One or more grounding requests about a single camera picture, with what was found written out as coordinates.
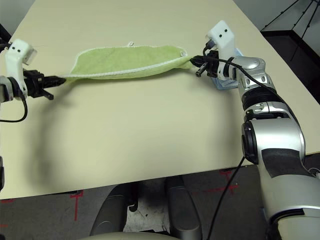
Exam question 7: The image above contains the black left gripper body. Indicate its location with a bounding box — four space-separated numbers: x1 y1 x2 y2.
21 69 55 101

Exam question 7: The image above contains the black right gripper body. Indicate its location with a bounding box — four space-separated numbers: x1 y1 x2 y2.
195 49 225 78

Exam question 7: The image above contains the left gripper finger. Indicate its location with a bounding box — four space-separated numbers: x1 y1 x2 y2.
43 75 67 83
43 79 67 88

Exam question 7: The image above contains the green towel with white trim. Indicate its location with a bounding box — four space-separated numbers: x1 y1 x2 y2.
59 41 195 82

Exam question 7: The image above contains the folded light blue towel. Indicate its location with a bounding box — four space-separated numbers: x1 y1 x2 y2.
211 48 245 91

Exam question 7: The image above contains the black tripod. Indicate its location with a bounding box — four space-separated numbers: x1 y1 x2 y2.
264 0 320 43

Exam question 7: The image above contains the dark grey left robot leg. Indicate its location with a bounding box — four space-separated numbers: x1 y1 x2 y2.
89 184 138 238

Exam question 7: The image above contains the beige robot torso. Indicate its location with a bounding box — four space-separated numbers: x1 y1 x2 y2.
76 231 174 240

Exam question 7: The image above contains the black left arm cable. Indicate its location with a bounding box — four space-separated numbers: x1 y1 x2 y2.
0 93 29 124

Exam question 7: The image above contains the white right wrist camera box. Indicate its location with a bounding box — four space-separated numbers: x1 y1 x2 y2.
204 19 237 60

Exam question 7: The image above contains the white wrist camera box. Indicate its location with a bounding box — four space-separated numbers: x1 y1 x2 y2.
204 19 237 60
4 38 39 93

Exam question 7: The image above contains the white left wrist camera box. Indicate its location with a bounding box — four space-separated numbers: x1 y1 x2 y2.
4 38 39 93

